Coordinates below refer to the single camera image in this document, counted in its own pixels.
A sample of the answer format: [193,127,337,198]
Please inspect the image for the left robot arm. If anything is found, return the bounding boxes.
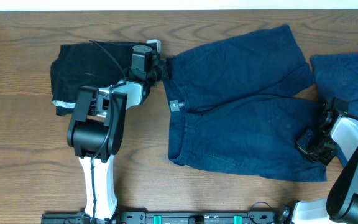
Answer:
[67,39,169,223]

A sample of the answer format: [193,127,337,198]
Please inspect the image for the dark blue shorts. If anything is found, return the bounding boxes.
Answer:
[164,25,327,182]

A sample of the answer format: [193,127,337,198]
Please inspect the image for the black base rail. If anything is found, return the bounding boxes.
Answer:
[41,211,290,224]

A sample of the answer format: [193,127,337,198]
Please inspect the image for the folded black garment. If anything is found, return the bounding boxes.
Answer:
[50,41,142,116]

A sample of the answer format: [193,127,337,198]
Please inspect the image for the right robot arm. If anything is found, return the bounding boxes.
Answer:
[289,98,358,223]

